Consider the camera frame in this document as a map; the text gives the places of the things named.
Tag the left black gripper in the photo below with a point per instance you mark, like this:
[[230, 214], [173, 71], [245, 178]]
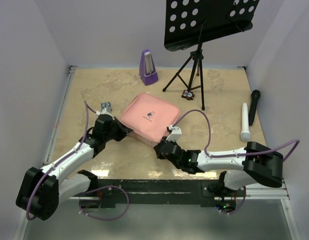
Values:
[[126, 130]]

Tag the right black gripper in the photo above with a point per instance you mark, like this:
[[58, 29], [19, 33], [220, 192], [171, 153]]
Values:
[[157, 148]]

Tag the pink medicine kit case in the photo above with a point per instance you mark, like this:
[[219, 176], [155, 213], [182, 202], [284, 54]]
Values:
[[149, 116]]

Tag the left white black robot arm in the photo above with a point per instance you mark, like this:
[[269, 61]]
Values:
[[42, 205]]

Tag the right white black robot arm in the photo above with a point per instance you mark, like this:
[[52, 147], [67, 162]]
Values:
[[254, 163]]

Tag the blue owl tuner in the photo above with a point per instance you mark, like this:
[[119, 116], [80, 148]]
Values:
[[106, 107]]

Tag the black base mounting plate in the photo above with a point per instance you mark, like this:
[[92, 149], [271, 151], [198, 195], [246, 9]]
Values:
[[153, 192]]

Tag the small red black tuner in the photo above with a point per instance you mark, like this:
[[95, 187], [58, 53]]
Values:
[[188, 95]]

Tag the purple metronome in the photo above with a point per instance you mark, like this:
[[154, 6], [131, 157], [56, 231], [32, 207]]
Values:
[[147, 70]]

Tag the black microphone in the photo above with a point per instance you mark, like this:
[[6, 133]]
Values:
[[255, 96]]

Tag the black music stand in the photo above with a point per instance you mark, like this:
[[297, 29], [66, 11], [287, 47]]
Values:
[[191, 23]]

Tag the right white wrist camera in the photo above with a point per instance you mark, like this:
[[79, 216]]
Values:
[[174, 133]]

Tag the aluminium left rail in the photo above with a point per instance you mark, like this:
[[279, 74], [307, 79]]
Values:
[[56, 127]]

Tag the aluminium rail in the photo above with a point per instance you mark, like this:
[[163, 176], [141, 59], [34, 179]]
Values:
[[82, 184], [56, 127]]

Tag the aluminium front rail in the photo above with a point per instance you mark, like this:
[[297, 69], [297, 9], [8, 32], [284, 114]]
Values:
[[82, 184]]

